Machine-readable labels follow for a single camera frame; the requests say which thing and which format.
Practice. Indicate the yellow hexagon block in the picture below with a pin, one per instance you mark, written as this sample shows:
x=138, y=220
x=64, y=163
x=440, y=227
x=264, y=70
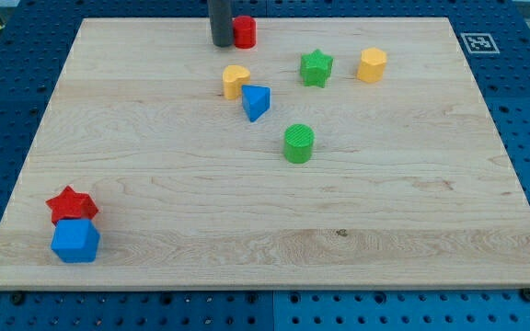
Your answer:
x=372, y=65

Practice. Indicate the green cylinder block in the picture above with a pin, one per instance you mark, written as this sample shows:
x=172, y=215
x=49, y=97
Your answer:
x=298, y=143

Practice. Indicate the red star block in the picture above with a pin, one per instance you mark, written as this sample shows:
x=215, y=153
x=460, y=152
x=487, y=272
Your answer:
x=69, y=205

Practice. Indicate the blue triangle block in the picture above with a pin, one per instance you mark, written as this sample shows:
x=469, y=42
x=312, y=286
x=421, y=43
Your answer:
x=256, y=100

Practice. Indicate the red cylinder block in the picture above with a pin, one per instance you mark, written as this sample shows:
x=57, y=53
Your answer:
x=245, y=32

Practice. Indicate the green star block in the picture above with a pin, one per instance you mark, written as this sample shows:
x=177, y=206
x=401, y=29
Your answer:
x=315, y=68

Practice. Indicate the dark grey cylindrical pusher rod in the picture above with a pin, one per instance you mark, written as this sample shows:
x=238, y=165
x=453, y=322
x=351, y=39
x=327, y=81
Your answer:
x=220, y=16

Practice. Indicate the blue cube block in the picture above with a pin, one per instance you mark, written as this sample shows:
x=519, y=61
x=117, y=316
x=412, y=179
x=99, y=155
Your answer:
x=75, y=240

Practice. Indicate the white fiducial marker tag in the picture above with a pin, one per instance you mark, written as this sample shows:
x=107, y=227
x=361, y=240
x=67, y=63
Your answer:
x=479, y=43

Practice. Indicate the yellow heart block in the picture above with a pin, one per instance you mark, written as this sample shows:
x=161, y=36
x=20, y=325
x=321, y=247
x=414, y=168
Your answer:
x=234, y=77

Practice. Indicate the light wooden board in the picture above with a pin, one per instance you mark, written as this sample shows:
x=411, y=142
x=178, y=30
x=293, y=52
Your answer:
x=408, y=187

